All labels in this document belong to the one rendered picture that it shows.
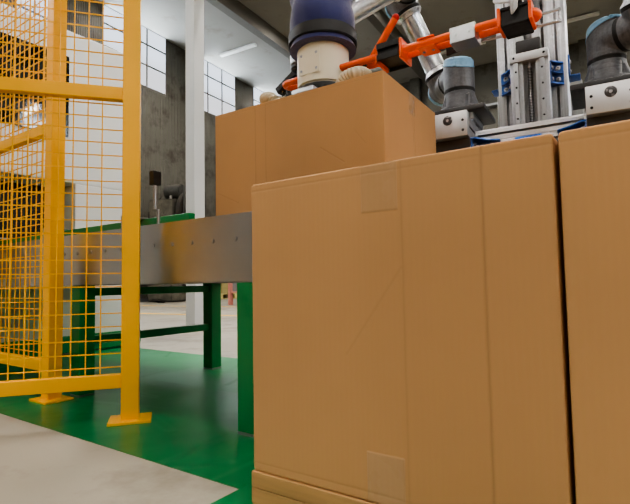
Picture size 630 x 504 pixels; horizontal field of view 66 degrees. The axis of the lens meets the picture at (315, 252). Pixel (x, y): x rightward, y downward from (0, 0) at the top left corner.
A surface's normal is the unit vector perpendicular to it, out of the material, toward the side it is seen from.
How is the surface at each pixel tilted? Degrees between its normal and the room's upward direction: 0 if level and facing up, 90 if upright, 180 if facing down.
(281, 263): 90
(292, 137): 90
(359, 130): 90
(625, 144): 90
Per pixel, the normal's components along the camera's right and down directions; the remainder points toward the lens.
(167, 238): -0.58, -0.04
